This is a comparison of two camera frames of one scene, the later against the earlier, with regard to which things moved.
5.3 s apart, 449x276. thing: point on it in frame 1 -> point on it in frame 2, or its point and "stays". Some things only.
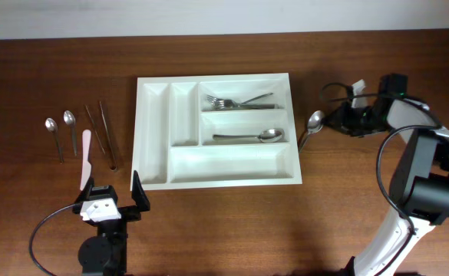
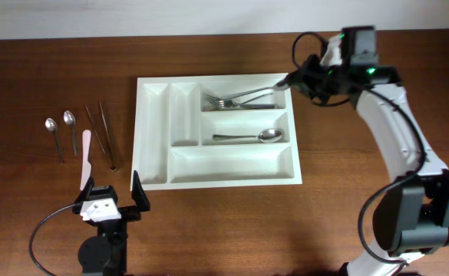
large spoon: (315, 124) -> (278, 88)
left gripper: (132, 212) stays
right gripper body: (354, 119) -> (318, 81)
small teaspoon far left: (51, 125) stays
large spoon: (268, 136) stays
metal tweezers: (112, 166) stays
